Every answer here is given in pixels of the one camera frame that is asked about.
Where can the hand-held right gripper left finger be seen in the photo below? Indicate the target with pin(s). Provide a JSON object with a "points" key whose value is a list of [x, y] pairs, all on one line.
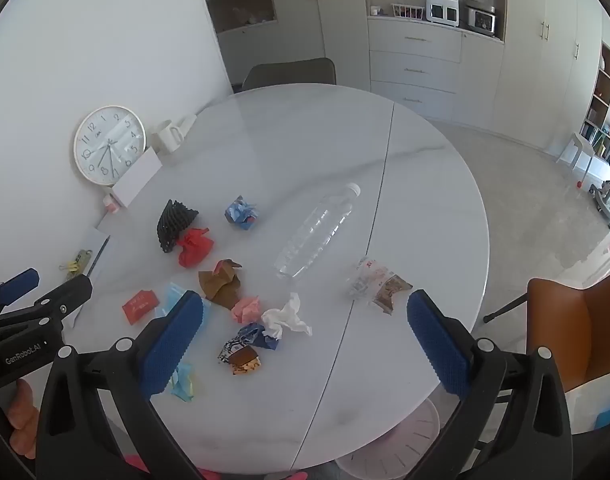
{"points": [[172, 345]]}

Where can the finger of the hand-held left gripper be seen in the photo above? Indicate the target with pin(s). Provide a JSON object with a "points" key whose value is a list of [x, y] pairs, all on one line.
{"points": [[16, 285], [67, 292]]}

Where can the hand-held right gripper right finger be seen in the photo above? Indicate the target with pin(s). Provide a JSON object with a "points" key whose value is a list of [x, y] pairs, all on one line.
{"points": [[437, 345]]}

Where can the red packet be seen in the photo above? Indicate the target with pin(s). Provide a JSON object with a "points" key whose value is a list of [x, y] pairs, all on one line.
{"points": [[140, 306]]}

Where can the light blue plastic wrapper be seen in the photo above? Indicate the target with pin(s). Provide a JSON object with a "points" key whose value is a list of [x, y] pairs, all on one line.
{"points": [[174, 294]]}

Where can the brown orange wrapper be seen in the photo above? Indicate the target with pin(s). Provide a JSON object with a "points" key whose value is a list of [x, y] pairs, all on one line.
{"points": [[246, 362]]}

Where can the brown paper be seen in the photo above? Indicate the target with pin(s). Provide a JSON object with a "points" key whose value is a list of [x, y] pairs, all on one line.
{"points": [[220, 285]]}

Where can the red paper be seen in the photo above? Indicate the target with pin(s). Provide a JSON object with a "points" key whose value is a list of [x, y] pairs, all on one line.
{"points": [[195, 250]]}

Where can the white round wastebasket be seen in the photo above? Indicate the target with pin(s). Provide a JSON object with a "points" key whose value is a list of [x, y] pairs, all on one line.
{"points": [[390, 445]]}

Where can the white tissue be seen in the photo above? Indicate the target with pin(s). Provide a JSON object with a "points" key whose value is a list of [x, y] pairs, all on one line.
{"points": [[285, 317]]}

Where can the blue paper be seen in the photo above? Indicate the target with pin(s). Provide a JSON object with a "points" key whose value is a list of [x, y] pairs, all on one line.
{"points": [[242, 212]]}

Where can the person's left hand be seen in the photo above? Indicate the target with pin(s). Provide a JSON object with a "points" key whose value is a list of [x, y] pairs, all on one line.
{"points": [[22, 417]]}

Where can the yellow green binder clips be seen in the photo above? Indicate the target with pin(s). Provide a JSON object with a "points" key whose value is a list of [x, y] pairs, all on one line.
{"points": [[76, 262]]}

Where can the black pen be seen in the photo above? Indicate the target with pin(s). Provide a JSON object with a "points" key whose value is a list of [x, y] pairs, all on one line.
{"points": [[99, 256]]}

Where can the white paper sheet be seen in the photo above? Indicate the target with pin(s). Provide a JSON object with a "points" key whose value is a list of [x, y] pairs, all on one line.
{"points": [[97, 245]]}

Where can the pink crumpled paper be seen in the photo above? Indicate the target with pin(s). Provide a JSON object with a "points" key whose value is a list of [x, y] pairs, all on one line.
{"points": [[246, 310]]}

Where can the clear plastic snack bag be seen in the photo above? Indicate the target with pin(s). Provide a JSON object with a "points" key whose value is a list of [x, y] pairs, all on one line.
{"points": [[377, 285]]}

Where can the dark blue crumpled wrapper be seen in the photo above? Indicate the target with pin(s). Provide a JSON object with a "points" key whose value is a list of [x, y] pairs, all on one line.
{"points": [[262, 337]]}

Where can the small pink bottle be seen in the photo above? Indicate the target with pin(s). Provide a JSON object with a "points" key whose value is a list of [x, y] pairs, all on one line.
{"points": [[111, 204]]}

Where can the black foam net sleeve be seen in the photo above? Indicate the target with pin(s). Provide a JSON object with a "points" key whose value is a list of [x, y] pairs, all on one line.
{"points": [[172, 225]]}

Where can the person's pink clothing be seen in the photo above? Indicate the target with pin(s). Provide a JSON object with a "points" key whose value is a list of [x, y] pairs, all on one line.
{"points": [[135, 466]]}

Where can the white cardboard box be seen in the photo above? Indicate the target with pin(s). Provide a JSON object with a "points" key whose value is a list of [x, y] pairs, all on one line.
{"points": [[137, 180]]}

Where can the orange chair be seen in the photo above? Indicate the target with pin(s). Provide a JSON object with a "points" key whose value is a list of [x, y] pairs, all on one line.
{"points": [[575, 325]]}

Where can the clear plastic bottle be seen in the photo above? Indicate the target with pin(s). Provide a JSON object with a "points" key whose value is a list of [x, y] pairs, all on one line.
{"points": [[317, 232]]}

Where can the white mug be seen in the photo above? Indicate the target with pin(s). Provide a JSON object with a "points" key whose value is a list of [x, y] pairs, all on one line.
{"points": [[165, 137]]}

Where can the white stool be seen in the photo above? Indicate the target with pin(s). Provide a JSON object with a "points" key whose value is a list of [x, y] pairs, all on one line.
{"points": [[577, 147]]}

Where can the white drawer cabinet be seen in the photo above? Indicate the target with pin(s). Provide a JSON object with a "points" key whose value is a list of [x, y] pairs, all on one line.
{"points": [[425, 70]]}

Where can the grey chair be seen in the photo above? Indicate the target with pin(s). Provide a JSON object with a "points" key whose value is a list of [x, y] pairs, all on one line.
{"points": [[290, 74]]}

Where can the wooden bookshelf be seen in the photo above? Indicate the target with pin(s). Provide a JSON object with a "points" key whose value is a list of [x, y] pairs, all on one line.
{"points": [[602, 100]]}

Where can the silver countertop appliance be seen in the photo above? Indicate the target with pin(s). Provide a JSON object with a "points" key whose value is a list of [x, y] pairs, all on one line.
{"points": [[481, 21]]}

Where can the white countertop appliance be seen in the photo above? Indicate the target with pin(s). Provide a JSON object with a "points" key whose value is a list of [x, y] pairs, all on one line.
{"points": [[442, 8]]}

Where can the white round wall clock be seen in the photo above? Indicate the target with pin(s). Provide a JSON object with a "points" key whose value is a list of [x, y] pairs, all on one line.
{"points": [[110, 145]]}

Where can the wooden wall niche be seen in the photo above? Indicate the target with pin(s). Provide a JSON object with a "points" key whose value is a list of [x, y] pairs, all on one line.
{"points": [[242, 7]]}

